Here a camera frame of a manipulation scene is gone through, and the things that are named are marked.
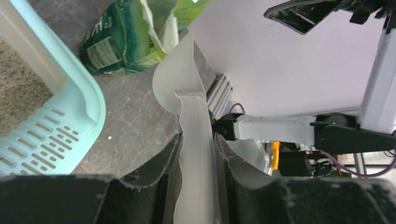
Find aluminium rail frame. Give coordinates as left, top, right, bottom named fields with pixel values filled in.
left=207, top=74, right=241, bottom=121

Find teal plastic litter box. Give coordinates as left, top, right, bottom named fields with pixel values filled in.
left=0, top=0, right=106, bottom=176

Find translucent plastic litter scoop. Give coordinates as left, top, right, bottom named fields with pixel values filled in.
left=152, top=32, right=219, bottom=224

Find beige cat litter pellets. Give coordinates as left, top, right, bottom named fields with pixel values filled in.
left=0, top=37, right=53, bottom=137

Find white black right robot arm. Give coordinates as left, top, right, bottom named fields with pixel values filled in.
left=212, top=0, right=396, bottom=154

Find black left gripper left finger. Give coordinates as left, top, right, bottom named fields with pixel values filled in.
left=0, top=134, right=183, bottom=224

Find green litter bag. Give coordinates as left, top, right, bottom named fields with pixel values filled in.
left=79, top=0, right=211, bottom=75

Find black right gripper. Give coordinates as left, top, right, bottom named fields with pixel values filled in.
left=263, top=0, right=396, bottom=35

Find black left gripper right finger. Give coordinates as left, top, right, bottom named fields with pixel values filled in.
left=214, top=134, right=396, bottom=224

